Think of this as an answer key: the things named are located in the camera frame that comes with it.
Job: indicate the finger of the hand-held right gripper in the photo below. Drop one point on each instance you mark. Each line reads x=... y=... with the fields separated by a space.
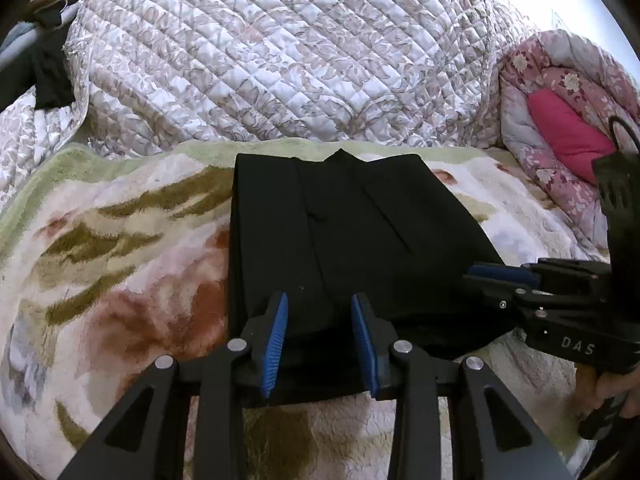
x=492 y=292
x=505 y=272

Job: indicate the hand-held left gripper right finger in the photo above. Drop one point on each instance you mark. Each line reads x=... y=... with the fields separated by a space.
x=361 y=345

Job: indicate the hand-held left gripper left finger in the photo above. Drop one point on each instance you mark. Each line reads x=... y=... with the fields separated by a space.
x=274 y=340

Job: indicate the black pants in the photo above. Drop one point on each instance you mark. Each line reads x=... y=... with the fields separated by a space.
x=360 y=240

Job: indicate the person's right hand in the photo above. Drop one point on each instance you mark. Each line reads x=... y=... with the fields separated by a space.
x=612 y=387

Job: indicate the pink pillow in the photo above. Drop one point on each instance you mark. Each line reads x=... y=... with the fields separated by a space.
x=570 y=132

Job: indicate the green floral fleece blanket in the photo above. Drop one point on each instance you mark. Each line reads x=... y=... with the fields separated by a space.
x=125 y=280

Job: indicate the pink floral comforter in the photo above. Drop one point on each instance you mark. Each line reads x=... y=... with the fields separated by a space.
x=565 y=80

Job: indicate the white beige quilted bedspread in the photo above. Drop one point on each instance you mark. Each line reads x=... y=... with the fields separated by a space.
x=280 y=55

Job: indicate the dark cloth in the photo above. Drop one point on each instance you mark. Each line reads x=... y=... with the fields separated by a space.
x=50 y=77

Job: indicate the brown cloth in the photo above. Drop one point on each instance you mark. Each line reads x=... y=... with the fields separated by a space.
x=55 y=7

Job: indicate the metal rail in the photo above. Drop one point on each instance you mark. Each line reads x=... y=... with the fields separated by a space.
x=20 y=52

